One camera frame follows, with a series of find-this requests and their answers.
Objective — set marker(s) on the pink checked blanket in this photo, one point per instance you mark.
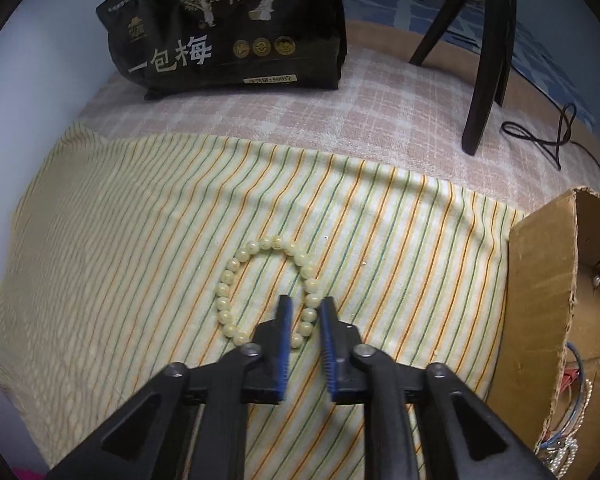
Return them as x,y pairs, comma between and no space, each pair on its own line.
330,120

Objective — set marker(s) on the black printed bag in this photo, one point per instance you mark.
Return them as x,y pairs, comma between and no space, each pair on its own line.
220,35

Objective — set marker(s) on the cardboard box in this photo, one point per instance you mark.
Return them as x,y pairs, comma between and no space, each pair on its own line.
535,310

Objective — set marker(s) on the black tripod stand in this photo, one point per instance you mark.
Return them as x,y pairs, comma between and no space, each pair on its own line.
487,85

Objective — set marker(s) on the magenta cloth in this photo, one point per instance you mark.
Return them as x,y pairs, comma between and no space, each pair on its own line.
27,475

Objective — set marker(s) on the yellow striped sheet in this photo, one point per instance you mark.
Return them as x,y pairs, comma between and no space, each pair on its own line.
130,260

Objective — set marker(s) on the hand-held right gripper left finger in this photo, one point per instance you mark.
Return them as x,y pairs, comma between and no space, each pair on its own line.
284,340

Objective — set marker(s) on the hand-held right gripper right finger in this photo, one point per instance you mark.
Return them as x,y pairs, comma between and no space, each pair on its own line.
330,345

